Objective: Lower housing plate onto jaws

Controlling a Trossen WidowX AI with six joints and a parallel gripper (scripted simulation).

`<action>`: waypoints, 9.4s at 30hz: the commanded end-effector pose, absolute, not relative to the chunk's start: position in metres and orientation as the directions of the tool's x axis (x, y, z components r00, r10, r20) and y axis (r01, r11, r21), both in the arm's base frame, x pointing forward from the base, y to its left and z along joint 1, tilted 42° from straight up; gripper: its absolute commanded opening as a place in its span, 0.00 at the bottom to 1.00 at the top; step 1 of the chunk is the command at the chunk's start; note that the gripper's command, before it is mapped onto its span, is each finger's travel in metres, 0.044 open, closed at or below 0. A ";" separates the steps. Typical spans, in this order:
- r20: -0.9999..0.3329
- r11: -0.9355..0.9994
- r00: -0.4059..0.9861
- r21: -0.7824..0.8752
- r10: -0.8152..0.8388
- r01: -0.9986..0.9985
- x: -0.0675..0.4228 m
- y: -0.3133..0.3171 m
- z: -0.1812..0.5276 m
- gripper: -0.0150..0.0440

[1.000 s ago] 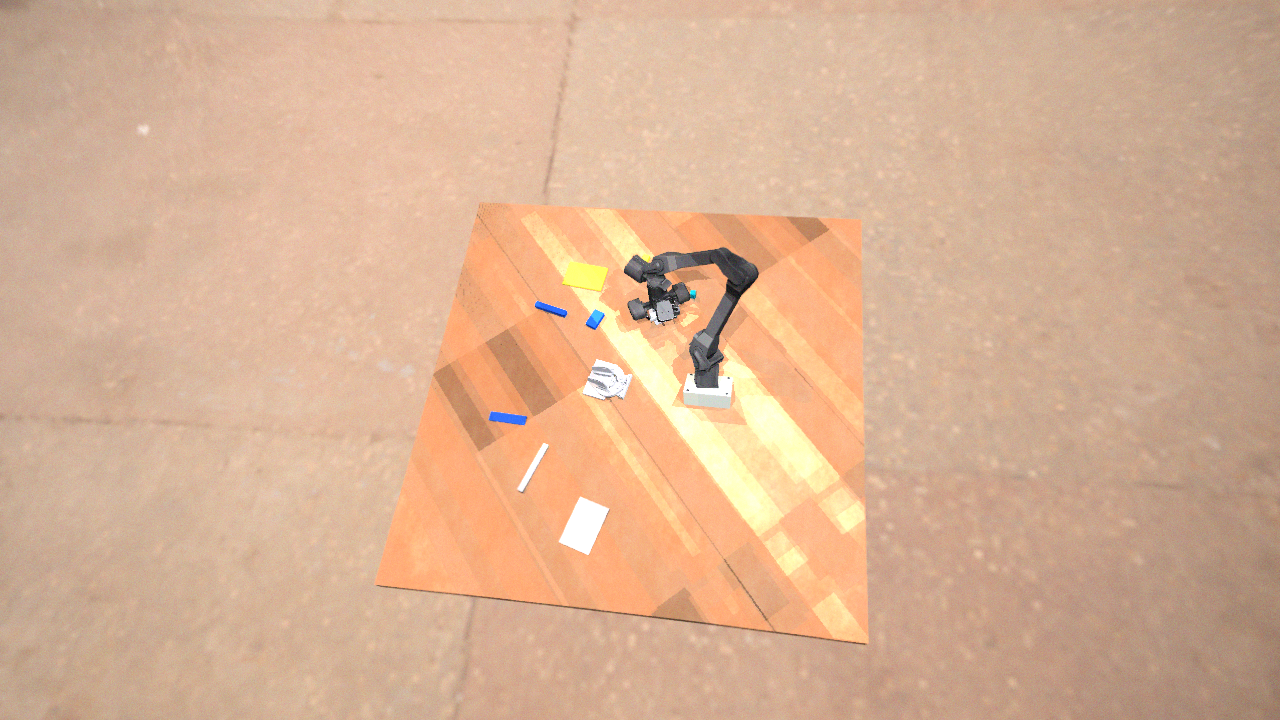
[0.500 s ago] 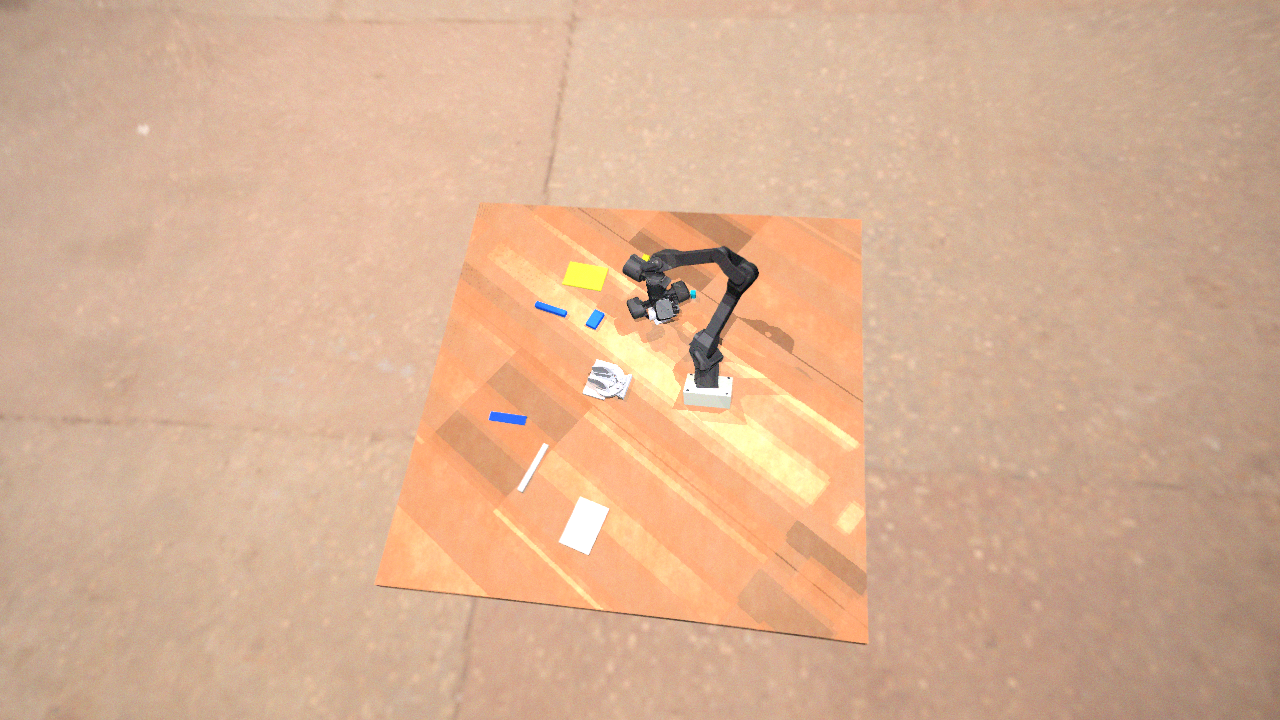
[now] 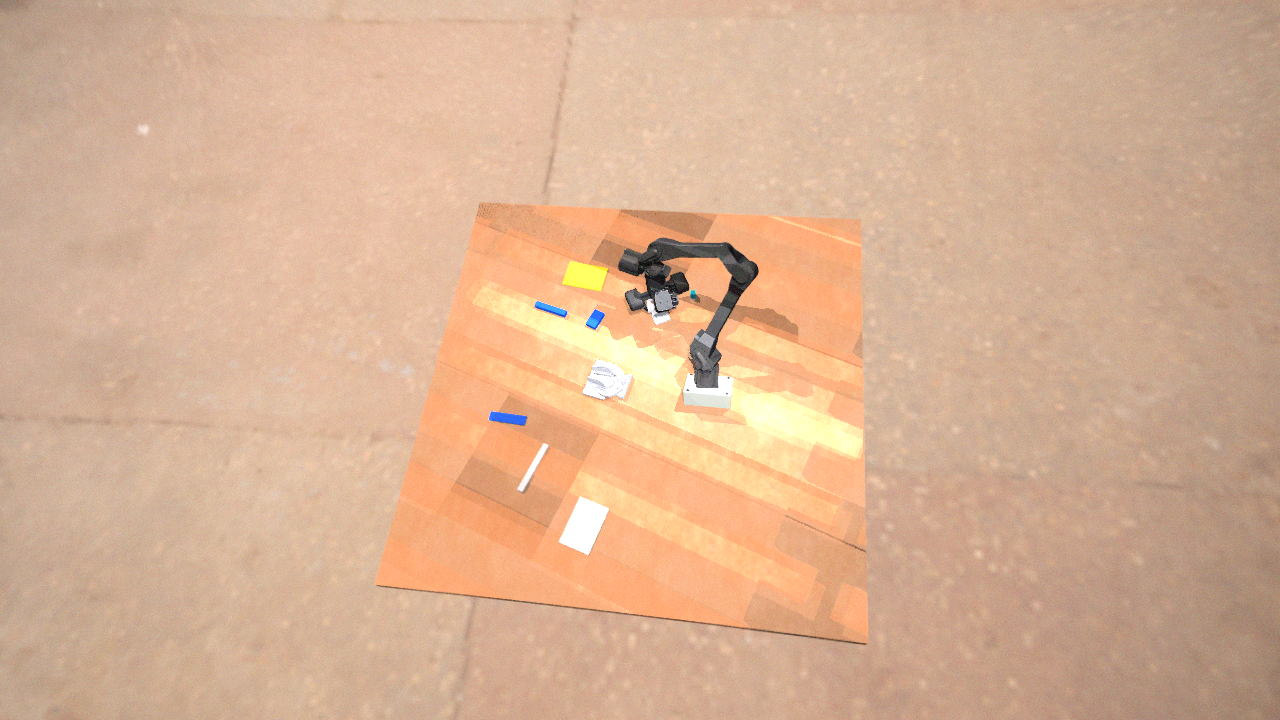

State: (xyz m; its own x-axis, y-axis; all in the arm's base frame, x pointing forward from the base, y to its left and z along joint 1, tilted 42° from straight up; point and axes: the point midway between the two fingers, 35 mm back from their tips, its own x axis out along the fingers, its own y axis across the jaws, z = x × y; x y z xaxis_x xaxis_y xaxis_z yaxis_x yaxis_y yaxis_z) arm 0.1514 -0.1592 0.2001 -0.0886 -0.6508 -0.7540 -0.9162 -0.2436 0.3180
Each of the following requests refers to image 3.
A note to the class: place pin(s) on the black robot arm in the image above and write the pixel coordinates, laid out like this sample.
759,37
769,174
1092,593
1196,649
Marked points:
703,348

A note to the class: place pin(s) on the white flat bar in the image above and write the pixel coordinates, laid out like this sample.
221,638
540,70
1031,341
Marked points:
533,467

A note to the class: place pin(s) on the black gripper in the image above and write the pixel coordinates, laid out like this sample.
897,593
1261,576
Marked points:
677,283

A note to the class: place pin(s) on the yellow flat plate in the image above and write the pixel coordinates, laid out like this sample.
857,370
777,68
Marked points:
585,276

